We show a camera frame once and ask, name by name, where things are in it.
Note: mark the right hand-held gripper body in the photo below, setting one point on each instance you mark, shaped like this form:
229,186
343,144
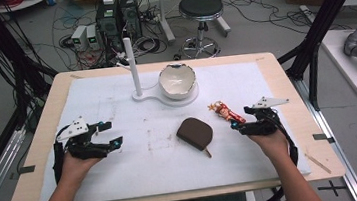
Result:
266,123

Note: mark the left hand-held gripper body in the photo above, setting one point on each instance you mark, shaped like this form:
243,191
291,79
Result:
79,147

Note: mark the red toy figure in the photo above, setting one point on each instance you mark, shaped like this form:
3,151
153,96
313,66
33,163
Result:
228,112

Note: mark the person's left hand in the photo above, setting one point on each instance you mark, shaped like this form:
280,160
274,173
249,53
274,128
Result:
77,164

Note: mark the person's right hand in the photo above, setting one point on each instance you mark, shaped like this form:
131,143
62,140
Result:
270,144

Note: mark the brown leather pouch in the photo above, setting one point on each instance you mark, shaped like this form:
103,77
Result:
195,134

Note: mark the wooden table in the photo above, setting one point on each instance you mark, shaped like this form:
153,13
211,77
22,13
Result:
316,123

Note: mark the white foam mat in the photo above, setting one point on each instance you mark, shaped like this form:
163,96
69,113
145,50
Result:
160,169

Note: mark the black tape strip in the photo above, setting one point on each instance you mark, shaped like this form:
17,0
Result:
26,169
322,137

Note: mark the white stand with pole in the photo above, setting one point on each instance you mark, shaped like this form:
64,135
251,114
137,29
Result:
135,71

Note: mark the thin wooden stick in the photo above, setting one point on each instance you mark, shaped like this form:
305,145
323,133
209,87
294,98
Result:
318,164

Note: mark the white eggshell bowl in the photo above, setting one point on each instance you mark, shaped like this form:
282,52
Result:
177,80

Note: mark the white power supply box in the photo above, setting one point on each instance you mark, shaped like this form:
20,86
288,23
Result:
79,38
92,37

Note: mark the black tape cross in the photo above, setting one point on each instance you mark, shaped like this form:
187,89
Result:
333,188

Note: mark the white platform board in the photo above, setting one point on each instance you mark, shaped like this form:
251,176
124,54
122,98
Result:
348,72

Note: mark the black computer tower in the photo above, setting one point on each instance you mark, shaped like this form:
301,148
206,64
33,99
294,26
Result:
110,27
130,15

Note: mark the white table leg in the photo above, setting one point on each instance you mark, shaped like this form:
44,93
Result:
164,14
221,15

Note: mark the black round stool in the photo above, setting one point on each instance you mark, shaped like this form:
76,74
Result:
201,9

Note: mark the white power strip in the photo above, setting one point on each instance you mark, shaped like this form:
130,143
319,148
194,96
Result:
308,13

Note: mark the white round table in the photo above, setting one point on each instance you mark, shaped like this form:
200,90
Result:
22,3

